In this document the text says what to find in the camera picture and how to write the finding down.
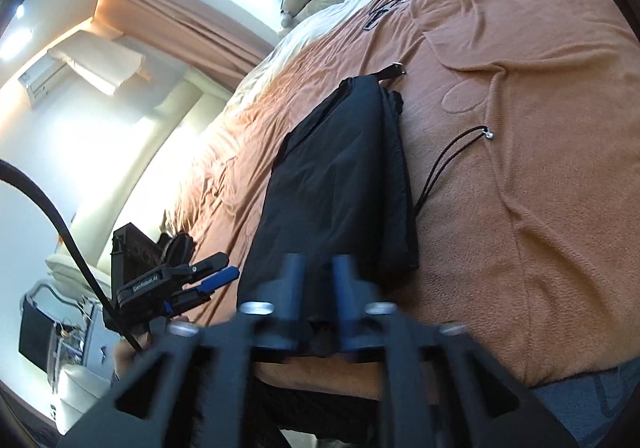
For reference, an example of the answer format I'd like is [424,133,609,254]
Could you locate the black drawstring cord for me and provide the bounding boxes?
[413,124,494,220]

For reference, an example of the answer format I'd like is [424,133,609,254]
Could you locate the stack of folded black clothes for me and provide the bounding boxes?
[157,231,195,267]

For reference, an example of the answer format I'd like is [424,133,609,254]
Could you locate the cream bed sheet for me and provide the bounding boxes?
[234,0,374,97]

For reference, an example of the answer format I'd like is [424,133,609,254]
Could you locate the beige plush toy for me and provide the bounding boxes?
[278,0,321,29]

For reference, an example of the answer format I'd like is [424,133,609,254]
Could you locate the left pink curtain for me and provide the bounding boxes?
[94,0,273,90]

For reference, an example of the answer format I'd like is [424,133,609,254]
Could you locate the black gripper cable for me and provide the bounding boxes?
[0,158,144,354]

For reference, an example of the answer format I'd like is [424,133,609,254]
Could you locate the black pants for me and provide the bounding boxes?
[235,62,421,359]

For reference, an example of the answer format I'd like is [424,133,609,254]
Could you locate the person left hand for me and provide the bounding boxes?
[113,332,152,380]

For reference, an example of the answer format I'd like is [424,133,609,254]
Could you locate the orange fleece blanket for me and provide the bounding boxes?
[165,0,639,386]

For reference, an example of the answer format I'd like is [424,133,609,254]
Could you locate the cream padded headboard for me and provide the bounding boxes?
[46,68,232,288]

